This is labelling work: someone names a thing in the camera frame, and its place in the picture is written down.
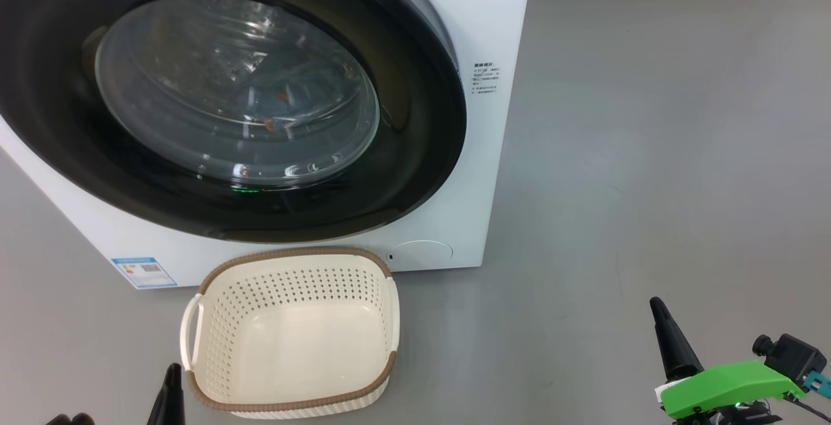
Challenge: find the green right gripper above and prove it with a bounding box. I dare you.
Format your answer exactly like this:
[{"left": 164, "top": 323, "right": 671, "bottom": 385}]
[{"left": 649, "top": 297, "right": 806, "bottom": 425}]

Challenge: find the cream plastic laundry basket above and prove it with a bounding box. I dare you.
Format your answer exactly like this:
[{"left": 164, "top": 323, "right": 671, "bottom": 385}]
[{"left": 180, "top": 247, "right": 400, "bottom": 420}]

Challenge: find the teal cable connector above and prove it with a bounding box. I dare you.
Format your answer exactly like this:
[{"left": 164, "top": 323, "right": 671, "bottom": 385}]
[{"left": 802, "top": 372, "right": 831, "bottom": 401}]

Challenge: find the round white filter cover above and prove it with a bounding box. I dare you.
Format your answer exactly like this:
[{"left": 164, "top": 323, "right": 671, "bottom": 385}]
[{"left": 390, "top": 240, "right": 453, "bottom": 271}]

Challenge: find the blue energy label sticker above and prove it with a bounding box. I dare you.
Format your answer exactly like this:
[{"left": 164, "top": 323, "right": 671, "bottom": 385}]
[{"left": 110, "top": 256, "right": 177, "bottom": 289}]

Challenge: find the white front-load washing machine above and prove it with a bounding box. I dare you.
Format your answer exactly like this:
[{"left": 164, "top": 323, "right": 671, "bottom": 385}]
[{"left": 0, "top": 0, "right": 534, "bottom": 289}]

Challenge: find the black round washer door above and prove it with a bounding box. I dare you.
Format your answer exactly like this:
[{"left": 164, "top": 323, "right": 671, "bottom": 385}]
[{"left": 0, "top": 0, "right": 468, "bottom": 244}]

